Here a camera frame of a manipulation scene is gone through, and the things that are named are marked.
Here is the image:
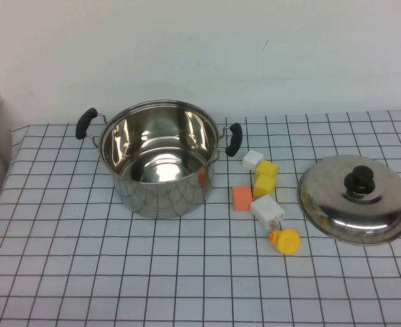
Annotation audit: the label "yellow rubber duck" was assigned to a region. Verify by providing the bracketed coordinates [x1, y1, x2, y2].
[268, 228, 301, 255]

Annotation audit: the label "orange block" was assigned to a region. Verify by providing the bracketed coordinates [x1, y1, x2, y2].
[232, 185, 254, 213]

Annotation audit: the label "large white cube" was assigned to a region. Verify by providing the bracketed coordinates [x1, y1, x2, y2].
[249, 194, 286, 230]

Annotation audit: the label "small white cube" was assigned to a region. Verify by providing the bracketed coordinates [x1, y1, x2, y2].
[242, 149, 265, 172]

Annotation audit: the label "white checked tablecloth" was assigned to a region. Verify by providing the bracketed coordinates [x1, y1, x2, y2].
[0, 109, 401, 327]

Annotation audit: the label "yellow cube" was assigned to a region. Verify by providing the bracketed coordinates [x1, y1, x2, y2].
[253, 174, 277, 198]
[254, 160, 279, 183]

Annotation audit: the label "steel lid with black knob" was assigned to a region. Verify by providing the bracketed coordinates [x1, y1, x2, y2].
[296, 155, 401, 246]

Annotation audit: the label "stainless steel pot black handles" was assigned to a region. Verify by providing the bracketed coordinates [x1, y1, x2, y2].
[75, 99, 243, 219]

